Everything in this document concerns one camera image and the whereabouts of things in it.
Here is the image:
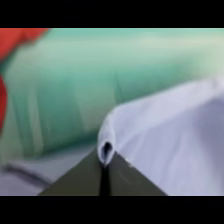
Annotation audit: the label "red garment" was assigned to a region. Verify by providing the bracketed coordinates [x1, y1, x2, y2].
[0, 28, 52, 134]

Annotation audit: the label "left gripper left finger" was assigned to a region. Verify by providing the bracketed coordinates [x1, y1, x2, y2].
[37, 150, 103, 197]

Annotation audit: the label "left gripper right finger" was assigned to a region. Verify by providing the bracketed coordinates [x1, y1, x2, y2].
[108, 151, 168, 197]

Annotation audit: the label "lavender shirt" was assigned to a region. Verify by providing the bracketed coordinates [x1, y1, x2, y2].
[96, 77, 224, 197]

